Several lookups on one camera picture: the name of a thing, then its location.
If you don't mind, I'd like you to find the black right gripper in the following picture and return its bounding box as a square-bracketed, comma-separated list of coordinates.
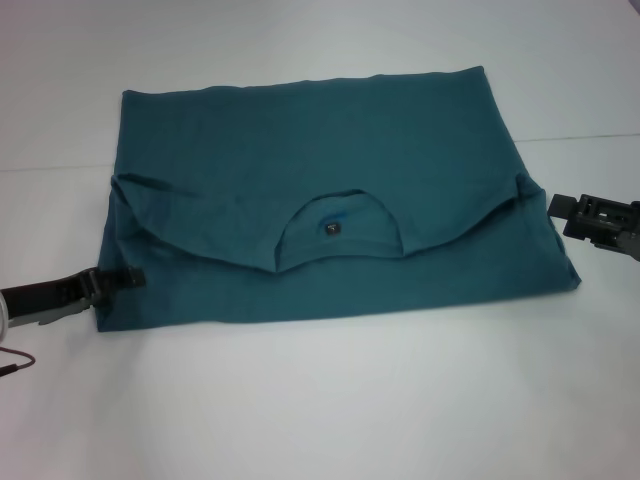
[547, 193, 640, 261]

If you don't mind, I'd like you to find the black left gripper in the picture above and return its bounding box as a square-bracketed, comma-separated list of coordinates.
[0, 267, 147, 329]

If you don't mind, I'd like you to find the teal t-shirt with FREE print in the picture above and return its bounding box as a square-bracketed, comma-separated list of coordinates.
[94, 63, 582, 335]

